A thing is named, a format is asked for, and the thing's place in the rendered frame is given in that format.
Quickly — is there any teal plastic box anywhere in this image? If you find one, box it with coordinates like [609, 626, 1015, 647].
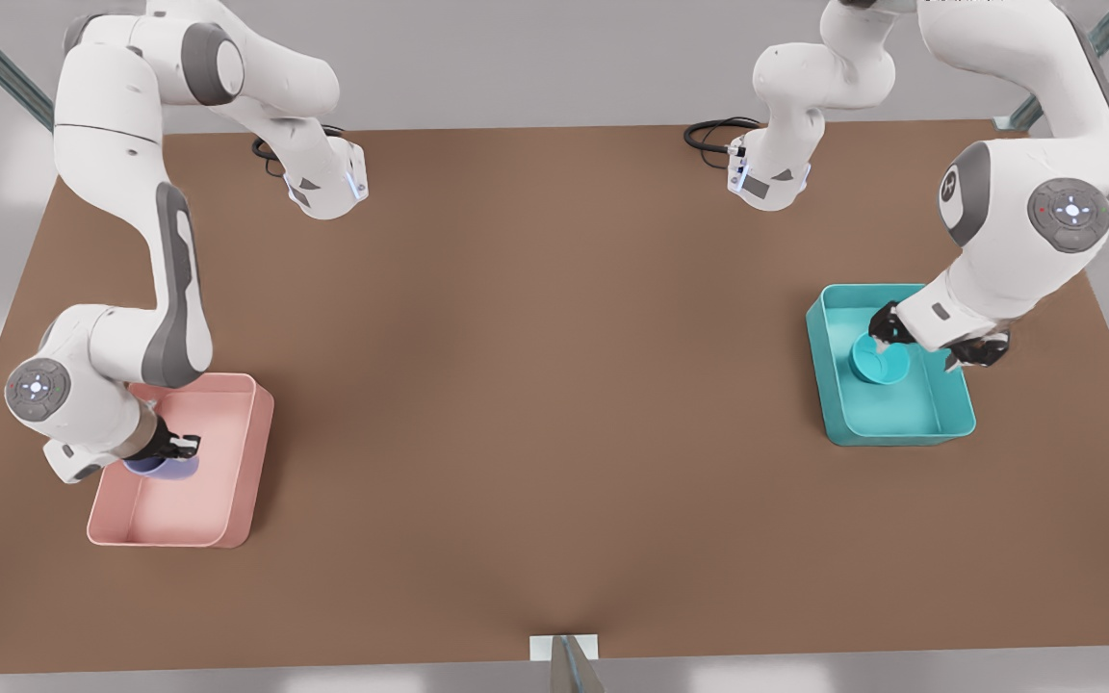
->
[806, 283, 977, 448]

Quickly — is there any black cable loop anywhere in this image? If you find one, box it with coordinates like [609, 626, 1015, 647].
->
[251, 123, 348, 179]
[683, 116, 765, 171]

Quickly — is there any teal cup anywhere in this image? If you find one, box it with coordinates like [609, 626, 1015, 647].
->
[850, 331, 913, 386]

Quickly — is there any purple bowl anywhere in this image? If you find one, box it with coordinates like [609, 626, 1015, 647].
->
[123, 454, 200, 480]

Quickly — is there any pink plastic box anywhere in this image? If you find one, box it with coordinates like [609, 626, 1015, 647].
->
[87, 373, 275, 550]

